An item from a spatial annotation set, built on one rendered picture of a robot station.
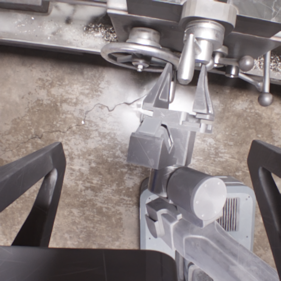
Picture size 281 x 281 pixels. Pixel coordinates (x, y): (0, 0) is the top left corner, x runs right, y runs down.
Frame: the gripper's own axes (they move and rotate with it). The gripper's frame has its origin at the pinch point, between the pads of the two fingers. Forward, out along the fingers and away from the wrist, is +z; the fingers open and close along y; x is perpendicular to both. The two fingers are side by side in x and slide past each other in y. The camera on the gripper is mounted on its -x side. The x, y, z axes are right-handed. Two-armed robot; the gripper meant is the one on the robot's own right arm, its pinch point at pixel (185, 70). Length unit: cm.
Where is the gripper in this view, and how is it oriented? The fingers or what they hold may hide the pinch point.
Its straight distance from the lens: 40.3
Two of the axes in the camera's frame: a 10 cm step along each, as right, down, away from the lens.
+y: -8.8, -1.8, 4.4
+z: 1.6, -9.8, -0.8
